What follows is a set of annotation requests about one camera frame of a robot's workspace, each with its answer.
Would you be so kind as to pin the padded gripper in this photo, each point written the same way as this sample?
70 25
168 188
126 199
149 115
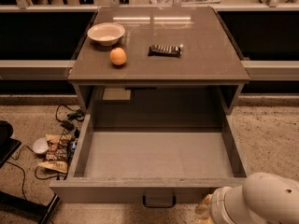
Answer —
217 208

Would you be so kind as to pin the grey top drawer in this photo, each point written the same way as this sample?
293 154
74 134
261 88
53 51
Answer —
156 143

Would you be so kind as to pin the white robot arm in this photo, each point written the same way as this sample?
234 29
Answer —
263 198

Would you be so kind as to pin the grey drawer cabinet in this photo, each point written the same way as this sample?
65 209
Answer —
208 56

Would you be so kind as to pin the chip snack bag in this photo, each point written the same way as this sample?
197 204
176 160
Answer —
57 156

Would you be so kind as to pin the dark chocolate bar wrapper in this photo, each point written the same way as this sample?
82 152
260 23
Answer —
165 51

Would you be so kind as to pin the small white bowl on floor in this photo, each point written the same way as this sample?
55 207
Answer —
40 146

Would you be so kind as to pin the orange fruit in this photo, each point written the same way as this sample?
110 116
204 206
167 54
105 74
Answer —
118 56

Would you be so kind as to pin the black stand base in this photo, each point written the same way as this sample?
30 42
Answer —
12 195

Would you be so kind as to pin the white bowl on cabinet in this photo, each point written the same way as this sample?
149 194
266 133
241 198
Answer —
106 33

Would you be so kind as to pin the black top drawer handle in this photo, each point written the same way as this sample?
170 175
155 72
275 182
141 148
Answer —
150 203

